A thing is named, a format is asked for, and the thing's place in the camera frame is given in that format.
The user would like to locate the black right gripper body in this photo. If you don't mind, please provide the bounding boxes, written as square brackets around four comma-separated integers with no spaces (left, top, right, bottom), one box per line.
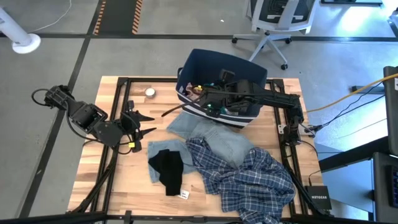
[203,79,251,113]

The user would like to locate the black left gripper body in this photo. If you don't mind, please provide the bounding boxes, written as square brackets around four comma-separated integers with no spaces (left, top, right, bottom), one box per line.
[119,109,144,154]

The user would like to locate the blue plaid shirt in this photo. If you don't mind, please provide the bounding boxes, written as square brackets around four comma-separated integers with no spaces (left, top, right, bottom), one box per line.
[185,136,297,224]

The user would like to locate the teal knit garment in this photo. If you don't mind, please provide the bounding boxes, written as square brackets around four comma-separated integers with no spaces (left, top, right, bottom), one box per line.
[205,101,228,115]

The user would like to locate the navy white-striped fabric basket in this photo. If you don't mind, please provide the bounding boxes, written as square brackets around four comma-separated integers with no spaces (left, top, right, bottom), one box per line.
[175,48,269,129]

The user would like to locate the black garment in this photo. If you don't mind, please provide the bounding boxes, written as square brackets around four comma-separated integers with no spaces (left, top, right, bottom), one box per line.
[147,149,185,197]

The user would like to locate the light blue denim jeans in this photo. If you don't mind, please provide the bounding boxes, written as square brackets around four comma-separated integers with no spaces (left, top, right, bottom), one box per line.
[147,111,256,184]

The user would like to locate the white office chair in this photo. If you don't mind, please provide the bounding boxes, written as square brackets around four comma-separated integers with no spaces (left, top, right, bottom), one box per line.
[231,0,318,71]

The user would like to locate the black hazard-striped floor mat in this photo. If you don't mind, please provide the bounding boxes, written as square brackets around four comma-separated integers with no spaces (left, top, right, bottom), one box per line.
[92,0,144,35]

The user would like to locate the black desk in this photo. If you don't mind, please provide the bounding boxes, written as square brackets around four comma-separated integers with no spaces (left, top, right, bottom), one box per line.
[318,135,398,223]

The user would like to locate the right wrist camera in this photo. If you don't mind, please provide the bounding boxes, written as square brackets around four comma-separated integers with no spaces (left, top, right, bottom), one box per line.
[220,68,236,83]

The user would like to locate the dark thin strap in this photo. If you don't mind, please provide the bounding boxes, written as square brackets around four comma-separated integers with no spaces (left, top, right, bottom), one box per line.
[160,93,206,118]

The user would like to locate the black table frame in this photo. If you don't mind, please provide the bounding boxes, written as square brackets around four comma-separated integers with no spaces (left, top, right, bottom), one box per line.
[0,76,336,224]

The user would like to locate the black cable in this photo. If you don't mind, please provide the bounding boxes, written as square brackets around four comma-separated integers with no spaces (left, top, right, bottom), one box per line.
[310,81,386,133]

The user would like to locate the yellow cable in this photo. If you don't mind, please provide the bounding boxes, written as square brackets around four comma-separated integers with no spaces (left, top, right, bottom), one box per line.
[306,72,398,114]

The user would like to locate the white floor cable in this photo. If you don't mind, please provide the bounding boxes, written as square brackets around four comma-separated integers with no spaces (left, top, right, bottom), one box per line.
[29,0,73,34]

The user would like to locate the black network switch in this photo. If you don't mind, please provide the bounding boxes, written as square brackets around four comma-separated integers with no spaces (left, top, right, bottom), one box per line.
[303,185,333,212]

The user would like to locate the white post with round base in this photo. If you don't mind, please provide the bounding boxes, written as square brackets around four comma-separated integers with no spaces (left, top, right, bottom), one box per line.
[0,6,42,55]

